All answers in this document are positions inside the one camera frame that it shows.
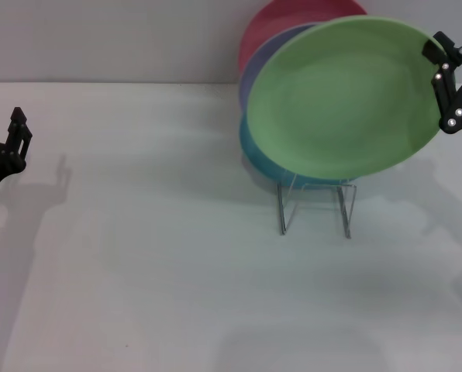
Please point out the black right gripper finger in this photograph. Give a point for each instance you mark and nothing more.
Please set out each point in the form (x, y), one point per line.
(434, 48)
(444, 89)

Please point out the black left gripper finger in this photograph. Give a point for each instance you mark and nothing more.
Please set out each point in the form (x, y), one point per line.
(17, 131)

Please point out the green plate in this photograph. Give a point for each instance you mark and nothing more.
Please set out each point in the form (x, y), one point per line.
(343, 100)

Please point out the red plate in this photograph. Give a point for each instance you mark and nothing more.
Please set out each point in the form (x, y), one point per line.
(277, 19)

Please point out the purple plate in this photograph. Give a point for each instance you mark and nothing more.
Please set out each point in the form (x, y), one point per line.
(262, 58)

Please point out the blue plate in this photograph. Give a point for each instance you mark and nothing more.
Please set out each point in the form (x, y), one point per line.
(262, 155)

